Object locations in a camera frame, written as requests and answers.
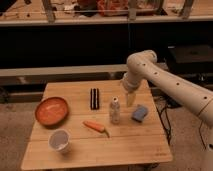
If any blue sponge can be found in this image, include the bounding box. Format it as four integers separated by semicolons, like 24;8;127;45
131;105;148;123

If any orange carrot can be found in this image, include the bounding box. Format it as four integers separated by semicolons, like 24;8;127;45
83;121;110;137

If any black white striped block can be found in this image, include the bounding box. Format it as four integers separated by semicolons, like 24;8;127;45
90;88;100;110

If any orange round bowl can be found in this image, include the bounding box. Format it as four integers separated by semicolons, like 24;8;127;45
35;97;69;126

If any wooden table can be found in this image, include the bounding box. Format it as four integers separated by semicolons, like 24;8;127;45
21;80;172;171

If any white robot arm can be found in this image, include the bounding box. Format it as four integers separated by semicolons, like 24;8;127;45
122;50;213;128

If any black box on shelf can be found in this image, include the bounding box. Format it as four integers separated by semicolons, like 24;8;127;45
166;45;213;74

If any cream pointed gripper finger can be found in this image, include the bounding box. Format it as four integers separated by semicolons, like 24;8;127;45
126;92;136;107

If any black cable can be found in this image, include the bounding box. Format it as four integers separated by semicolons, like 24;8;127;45
155;97;174;146

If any clear plastic bottle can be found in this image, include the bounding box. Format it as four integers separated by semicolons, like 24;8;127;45
109;97;120;124

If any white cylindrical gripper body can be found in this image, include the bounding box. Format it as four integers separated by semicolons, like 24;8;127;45
121;72;142;93

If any orange red cluttered object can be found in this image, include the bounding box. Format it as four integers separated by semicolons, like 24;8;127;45
97;0;128;16

